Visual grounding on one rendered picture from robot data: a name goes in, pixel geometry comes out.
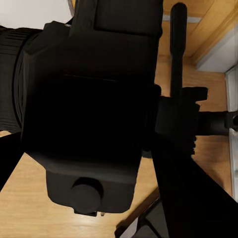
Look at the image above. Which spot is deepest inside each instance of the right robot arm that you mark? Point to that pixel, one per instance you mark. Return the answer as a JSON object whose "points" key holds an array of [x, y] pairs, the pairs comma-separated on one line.
{"points": [[217, 123]]}

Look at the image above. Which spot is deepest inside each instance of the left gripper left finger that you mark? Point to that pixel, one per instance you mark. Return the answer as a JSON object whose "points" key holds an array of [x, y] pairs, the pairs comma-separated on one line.
{"points": [[10, 154]]}

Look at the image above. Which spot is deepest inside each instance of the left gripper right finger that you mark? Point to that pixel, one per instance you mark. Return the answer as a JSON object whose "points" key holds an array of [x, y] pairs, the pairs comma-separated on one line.
{"points": [[195, 205]]}

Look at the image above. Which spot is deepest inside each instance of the digital camera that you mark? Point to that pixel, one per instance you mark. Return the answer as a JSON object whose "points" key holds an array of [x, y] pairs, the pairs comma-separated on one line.
{"points": [[82, 94]]}

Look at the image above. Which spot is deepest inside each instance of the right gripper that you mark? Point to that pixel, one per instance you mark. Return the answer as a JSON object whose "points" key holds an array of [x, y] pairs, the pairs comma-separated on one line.
{"points": [[203, 127]]}

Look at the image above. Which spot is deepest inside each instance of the camera tripod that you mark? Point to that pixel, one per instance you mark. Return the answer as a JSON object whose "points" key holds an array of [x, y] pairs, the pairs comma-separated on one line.
{"points": [[176, 117]]}

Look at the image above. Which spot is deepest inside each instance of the door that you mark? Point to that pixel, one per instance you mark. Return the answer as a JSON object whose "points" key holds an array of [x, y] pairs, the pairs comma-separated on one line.
{"points": [[208, 22]]}

